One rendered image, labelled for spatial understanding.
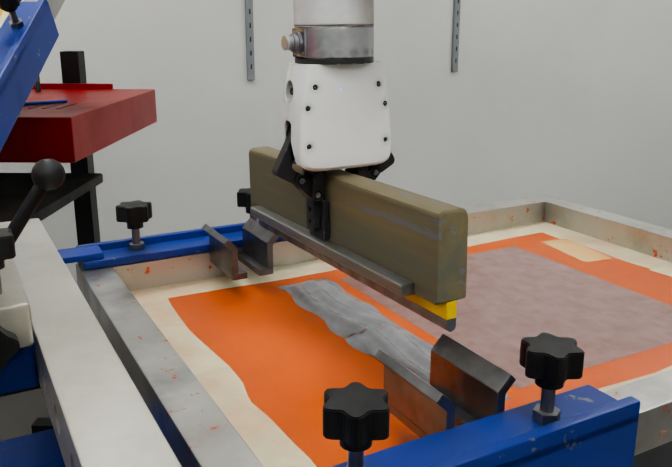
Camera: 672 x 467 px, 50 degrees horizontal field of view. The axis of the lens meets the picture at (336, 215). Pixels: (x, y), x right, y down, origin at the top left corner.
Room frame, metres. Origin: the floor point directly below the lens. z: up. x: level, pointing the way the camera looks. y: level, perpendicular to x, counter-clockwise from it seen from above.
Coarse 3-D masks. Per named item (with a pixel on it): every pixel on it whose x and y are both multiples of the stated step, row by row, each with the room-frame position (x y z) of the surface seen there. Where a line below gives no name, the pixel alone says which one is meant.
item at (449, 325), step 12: (288, 240) 0.79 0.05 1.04; (312, 252) 0.74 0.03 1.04; (336, 264) 0.69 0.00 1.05; (360, 276) 0.65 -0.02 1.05; (372, 288) 0.63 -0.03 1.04; (384, 288) 0.62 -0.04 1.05; (396, 300) 0.60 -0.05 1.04; (408, 300) 0.58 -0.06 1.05; (420, 312) 0.57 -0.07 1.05; (432, 312) 0.55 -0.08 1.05; (444, 324) 0.54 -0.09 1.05
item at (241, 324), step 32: (480, 256) 1.00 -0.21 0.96; (512, 256) 1.00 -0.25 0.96; (544, 256) 1.00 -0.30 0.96; (608, 256) 1.00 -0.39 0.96; (256, 288) 0.87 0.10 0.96; (352, 288) 0.87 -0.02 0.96; (480, 288) 0.87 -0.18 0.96; (512, 288) 0.87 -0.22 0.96; (544, 288) 0.87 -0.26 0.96; (192, 320) 0.76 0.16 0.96; (224, 320) 0.76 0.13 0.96; (256, 320) 0.76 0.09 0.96; (288, 320) 0.76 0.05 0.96; (320, 320) 0.76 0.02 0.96; (416, 320) 0.76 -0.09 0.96; (224, 352) 0.68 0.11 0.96; (256, 352) 0.68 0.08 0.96; (288, 352) 0.68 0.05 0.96
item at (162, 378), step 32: (480, 224) 1.12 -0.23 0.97; (512, 224) 1.15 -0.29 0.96; (576, 224) 1.12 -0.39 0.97; (608, 224) 1.07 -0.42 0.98; (640, 224) 1.04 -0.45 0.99; (192, 256) 0.90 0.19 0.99; (288, 256) 0.96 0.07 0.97; (96, 288) 0.77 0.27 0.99; (128, 288) 0.86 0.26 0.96; (128, 320) 0.68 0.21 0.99; (128, 352) 0.62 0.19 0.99; (160, 352) 0.61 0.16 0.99; (160, 384) 0.55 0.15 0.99; (192, 384) 0.55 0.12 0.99; (640, 384) 0.55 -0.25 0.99; (160, 416) 0.52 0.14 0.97; (192, 416) 0.50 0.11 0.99; (224, 416) 0.50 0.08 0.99; (640, 416) 0.50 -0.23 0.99; (192, 448) 0.45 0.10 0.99; (224, 448) 0.45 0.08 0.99; (640, 448) 0.50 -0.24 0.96
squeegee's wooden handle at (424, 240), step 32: (256, 160) 0.84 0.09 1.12; (256, 192) 0.85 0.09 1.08; (288, 192) 0.77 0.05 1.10; (352, 192) 0.64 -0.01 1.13; (384, 192) 0.61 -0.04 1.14; (352, 224) 0.64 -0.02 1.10; (384, 224) 0.60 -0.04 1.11; (416, 224) 0.56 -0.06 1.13; (448, 224) 0.54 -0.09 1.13; (384, 256) 0.60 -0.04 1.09; (416, 256) 0.55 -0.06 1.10; (448, 256) 0.54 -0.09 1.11; (416, 288) 0.55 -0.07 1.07; (448, 288) 0.54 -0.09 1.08
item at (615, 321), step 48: (576, 288) 0.87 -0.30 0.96; (624, 288) 0.87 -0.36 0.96; (432, 336) 0.72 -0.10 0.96; (480, 336) 0.72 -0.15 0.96; (528, 336) 0.72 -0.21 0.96; (576, 336) 0.72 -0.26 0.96; (624, 336) 0.72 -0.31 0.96; (288, 384) 0.61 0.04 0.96; (336, 384) 0.61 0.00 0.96; (528, 384) 0.61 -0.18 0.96; (576, 384) 0.61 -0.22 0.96; (288, 432) 0.53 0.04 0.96
